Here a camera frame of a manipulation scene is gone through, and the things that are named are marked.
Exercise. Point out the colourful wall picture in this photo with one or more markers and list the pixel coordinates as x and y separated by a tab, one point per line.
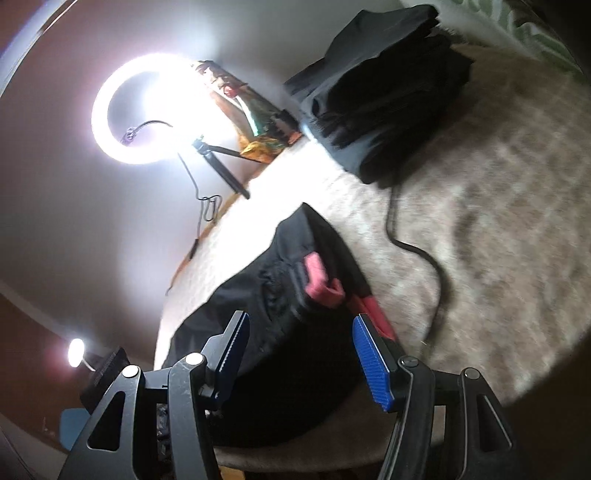
258	120

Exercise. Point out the black tripod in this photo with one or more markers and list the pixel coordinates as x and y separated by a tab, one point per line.
221	168

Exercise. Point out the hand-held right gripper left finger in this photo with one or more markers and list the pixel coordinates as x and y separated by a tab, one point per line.
233	355

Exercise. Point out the green patterned cloth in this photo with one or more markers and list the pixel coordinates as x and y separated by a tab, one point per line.
521	27

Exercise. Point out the beige blanket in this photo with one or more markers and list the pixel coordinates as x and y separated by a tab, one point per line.
485	207

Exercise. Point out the blue plastic object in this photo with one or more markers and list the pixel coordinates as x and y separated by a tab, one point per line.
71	427

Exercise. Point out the stack of folded dark pants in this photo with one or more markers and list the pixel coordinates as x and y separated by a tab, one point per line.
383	106

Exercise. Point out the black pants with red waistband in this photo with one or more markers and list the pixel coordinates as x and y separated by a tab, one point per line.
277	369

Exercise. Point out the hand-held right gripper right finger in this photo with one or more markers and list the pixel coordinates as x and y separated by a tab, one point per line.
371	364

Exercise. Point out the black gooseneck phone clip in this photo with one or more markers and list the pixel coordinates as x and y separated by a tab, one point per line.
147	123

